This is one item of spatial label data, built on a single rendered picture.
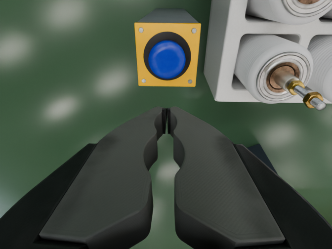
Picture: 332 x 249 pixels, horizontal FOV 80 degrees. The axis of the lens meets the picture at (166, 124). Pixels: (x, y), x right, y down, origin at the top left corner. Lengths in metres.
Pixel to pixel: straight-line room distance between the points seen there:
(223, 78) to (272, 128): 0.37
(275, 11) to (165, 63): 0.17
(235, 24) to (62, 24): 0.42
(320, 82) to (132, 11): 0.42
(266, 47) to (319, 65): 0.10
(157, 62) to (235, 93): 0.23
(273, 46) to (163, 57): 0.18
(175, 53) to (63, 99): 0.51
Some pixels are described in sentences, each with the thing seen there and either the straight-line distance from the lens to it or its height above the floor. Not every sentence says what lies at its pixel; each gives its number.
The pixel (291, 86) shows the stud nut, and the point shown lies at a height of 0.29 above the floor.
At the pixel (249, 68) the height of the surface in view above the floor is 0.24.
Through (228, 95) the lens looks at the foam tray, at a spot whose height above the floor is 0.18.
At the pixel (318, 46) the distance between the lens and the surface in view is 0.45.
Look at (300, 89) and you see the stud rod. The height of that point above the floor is 0.31.
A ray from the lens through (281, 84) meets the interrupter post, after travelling 0.33.
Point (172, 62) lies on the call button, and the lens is 0.22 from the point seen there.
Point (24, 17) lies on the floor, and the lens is 0.66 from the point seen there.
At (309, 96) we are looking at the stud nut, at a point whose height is 0.33.
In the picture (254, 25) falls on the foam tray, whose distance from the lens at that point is 0.39.
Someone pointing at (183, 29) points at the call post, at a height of 0.31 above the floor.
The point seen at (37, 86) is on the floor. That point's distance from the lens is 0.71.
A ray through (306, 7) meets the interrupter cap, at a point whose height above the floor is 0.25.
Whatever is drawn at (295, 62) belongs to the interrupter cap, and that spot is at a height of 0.25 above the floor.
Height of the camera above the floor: 0.55
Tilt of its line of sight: 57 degrees down
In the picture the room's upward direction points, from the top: 177 degrees counter-clockwise
